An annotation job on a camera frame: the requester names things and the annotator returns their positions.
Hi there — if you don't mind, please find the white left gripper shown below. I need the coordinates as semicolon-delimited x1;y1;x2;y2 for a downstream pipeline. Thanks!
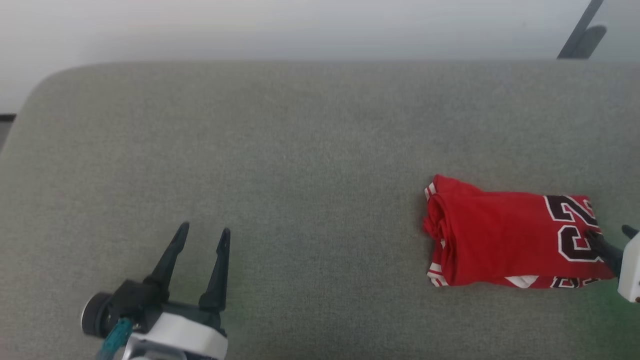
121;221;232;360

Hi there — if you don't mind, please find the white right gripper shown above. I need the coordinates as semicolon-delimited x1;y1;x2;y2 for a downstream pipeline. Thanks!
584;224;640;304

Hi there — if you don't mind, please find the red Bulls 23 jersey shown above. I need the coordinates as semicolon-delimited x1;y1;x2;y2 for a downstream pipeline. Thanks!
422;173;617;290

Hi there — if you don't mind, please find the grey fabric sofa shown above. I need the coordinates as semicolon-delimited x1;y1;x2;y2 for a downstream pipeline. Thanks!
0;60;640;360

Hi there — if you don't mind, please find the dark metal stand leg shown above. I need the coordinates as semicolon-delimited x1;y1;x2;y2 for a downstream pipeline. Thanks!
556;0;608;60

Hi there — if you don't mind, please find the teal left camera connector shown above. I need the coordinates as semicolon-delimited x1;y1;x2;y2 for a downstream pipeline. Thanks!
99;318;134;360

